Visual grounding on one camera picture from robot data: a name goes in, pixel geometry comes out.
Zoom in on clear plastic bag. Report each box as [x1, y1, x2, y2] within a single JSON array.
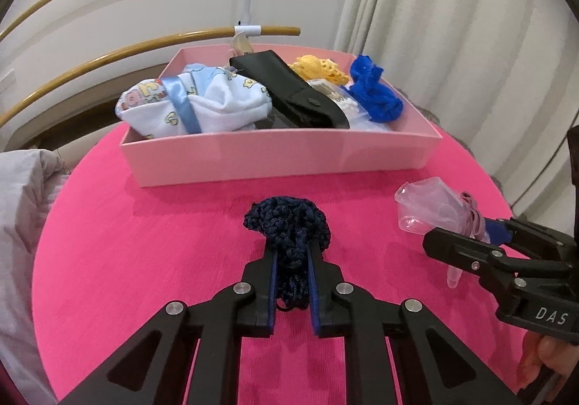
[[393, 176, 488, 290]]

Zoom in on blue knitted cloth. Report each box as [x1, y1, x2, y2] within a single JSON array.
[[348, 55, 403, 123]]

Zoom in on dark navy crochet scrunchie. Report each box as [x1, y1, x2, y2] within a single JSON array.
[[244, 196, 331, 311]]

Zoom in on bag of cotton swabs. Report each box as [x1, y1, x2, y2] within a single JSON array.
[[308, 79, 380, 131]]

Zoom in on black pouch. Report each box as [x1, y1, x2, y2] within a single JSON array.
[[230, 50, 349, 130]]

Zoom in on yellow crochet toy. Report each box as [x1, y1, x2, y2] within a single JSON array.
[[289, 54, 349, 86]]

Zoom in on cartoon print baby cloth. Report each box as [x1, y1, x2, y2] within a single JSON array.
[[115, 63, 273, 138]]

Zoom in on beige scrunchie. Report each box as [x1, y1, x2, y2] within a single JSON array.
[[231, 33, 254, 56]]

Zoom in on person's right hand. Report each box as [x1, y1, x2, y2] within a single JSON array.
[[516, 332, 578, 401]]

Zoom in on pink round tablecloth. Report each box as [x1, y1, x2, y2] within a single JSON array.
[[32, 126, 523, 397]]

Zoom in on cream curtain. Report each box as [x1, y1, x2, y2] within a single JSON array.
[[335, 0, 578, 232]]

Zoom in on grey quilt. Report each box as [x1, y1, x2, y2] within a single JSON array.
[[1, 149, 68, 404]]

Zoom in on dark top white bench cabinet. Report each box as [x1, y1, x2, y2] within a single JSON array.
[[4, 64, 166, 150]]

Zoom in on pink cardboard box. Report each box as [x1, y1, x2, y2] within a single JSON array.
[[115, 44, 441, 187]]

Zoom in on lower wooden ballet bar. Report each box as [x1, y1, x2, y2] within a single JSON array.
[[1, 25, 301, 126]]

